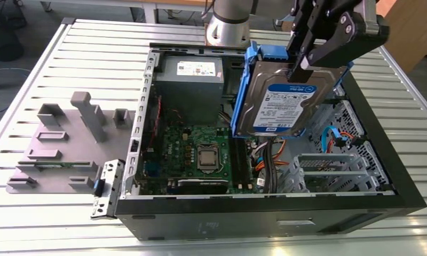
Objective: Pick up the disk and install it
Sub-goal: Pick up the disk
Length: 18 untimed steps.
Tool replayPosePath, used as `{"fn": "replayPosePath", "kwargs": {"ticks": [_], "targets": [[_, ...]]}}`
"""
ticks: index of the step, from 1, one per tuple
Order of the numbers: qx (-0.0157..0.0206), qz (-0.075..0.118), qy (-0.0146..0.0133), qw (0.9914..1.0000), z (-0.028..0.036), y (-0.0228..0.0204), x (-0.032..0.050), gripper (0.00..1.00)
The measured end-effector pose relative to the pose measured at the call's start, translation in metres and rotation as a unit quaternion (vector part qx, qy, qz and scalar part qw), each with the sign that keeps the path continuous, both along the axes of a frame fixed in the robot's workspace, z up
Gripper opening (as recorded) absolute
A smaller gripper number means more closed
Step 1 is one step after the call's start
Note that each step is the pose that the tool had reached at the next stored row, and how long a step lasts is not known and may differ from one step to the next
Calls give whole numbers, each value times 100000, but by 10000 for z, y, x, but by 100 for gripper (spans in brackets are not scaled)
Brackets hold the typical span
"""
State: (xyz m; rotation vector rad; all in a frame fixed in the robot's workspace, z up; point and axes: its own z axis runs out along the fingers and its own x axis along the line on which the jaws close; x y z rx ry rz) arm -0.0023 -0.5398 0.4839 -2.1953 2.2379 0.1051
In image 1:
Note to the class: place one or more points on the green motherboard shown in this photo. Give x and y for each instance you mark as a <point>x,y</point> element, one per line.
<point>178,165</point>

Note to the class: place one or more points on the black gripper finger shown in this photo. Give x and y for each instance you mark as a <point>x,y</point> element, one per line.
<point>307,26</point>
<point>355,40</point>

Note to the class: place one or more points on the black graphics card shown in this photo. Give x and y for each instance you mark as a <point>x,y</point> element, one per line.
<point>199,186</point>

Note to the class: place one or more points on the grey power supply unit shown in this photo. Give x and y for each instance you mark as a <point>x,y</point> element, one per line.
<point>188,101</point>

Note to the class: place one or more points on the metal disk bay cage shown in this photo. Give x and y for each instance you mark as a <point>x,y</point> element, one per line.
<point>334,173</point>

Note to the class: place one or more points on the green RAM stick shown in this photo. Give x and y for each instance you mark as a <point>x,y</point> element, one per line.
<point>56,166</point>

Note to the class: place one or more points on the metal expansion slot bracket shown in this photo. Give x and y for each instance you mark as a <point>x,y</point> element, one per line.
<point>111,197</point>

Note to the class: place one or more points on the CPU socket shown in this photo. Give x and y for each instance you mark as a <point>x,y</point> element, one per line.
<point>208,168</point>

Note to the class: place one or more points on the blue and black bracket latch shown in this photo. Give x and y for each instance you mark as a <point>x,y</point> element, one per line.
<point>99,184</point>

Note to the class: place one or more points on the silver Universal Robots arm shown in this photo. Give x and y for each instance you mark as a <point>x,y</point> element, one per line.
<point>227,29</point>

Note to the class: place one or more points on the hard disk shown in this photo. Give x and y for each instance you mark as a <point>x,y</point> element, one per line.
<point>280,112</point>

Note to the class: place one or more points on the silver CPU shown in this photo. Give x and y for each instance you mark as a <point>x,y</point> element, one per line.
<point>207,157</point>

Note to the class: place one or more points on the black open PC case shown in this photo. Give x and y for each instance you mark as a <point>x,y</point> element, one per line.
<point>235,224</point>

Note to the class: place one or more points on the black RAM slot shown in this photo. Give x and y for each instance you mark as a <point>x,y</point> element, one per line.
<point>235,165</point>
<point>246,165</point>

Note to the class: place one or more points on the grey parts rack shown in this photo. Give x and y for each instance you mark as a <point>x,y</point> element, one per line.
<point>75,152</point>

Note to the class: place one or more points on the black bin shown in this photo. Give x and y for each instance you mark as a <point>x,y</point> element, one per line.
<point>3,45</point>

